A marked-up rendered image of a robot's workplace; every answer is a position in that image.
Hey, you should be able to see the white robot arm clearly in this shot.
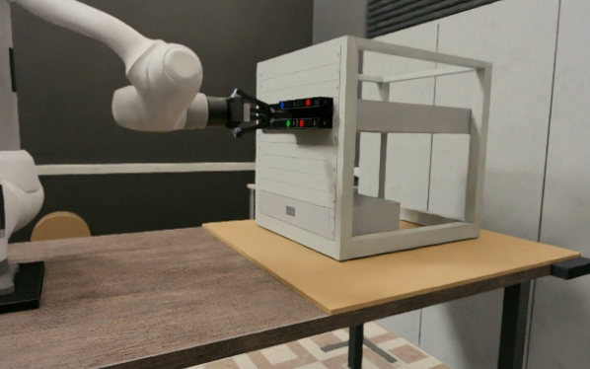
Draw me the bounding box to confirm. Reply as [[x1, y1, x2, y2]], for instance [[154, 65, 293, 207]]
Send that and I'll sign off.
[[0, 0, 209, 295]]

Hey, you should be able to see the white open rack frame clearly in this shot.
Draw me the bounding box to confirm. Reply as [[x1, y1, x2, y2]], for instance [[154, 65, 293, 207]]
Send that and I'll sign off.
[[256, 36, 492, 262]]

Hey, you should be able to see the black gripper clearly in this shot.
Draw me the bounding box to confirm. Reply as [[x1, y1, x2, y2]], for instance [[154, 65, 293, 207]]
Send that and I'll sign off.
[[205, 89, 292, 137]]

